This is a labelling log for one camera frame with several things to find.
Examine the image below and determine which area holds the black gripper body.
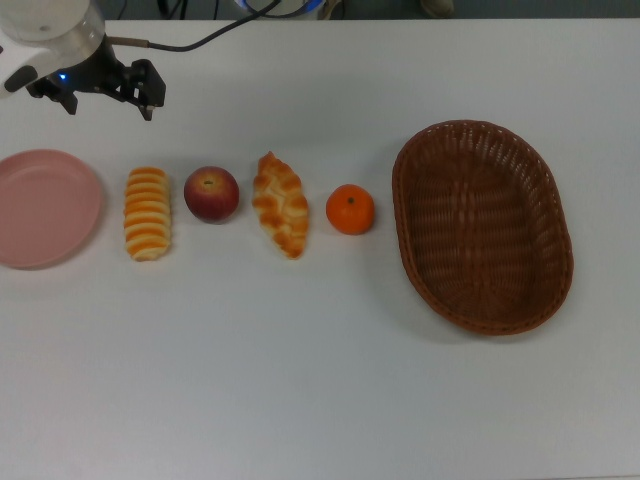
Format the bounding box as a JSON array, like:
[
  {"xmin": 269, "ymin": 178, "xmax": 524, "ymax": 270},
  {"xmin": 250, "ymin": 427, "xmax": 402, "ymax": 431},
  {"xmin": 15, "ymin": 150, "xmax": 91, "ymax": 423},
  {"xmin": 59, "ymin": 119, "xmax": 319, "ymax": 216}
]
[{"xmin": 47, "ymin": 37, "xmax": 134, "ymax": 102}]

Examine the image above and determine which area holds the red apple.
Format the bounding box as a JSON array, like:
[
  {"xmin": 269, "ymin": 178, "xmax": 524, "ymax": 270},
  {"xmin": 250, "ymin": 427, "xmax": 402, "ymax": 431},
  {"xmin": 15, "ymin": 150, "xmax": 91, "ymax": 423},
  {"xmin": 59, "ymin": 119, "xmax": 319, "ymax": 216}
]
[{"xmin": 183, "ymin": 165, "xmax": 241, "ymax": 225}]

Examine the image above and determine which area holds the orange striped bread roll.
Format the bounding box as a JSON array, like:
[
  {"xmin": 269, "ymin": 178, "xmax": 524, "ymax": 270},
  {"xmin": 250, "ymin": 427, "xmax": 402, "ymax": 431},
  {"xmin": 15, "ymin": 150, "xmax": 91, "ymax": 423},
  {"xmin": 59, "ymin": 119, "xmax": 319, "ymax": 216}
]
[{"xmin": 123, "ymin": 165, "xmax": 174, "ymax": 263}]

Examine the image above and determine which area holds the braided golden bread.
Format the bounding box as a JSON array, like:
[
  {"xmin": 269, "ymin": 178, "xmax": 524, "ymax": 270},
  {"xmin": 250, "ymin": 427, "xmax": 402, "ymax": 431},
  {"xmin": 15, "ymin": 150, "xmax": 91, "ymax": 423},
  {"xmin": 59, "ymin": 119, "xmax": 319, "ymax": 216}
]
[{"xmin": 251, "ymin": 150, "xmax": 310, "ymax": 261}]

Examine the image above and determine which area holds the orange mandarin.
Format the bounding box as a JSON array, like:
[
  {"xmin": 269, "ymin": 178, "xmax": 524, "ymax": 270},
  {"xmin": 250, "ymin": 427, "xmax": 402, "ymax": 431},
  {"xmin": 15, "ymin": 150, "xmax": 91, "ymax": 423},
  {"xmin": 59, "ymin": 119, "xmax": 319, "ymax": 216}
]
[{"xmin": 325, "ymin": 183, "xmax": 376, "ymax": 236}]

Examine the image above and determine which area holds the pink plate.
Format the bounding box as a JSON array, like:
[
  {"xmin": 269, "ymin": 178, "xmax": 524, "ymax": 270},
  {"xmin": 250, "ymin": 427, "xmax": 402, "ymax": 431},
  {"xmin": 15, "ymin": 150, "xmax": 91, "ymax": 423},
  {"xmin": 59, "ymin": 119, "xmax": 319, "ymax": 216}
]
[{"xmin": 0, "ymin": 148, "xmax": 106, "ymax": 271}]

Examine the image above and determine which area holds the brown woven basket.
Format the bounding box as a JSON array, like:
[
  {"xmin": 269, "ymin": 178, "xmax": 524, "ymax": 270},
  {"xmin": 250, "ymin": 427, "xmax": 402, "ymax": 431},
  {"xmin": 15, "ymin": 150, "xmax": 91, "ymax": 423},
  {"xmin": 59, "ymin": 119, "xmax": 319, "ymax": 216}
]
[{"xmin": 391, "ymin": 118, "xmax": 575, "ymax": 337}]

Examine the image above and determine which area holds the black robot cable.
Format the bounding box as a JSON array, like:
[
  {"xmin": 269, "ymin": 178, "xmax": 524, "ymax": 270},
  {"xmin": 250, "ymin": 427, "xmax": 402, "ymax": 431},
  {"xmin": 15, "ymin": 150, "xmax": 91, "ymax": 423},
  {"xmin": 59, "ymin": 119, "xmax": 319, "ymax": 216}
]
[{"xmin": 107, "ymin": 0, "xmax": 284, "ymax": 54}]

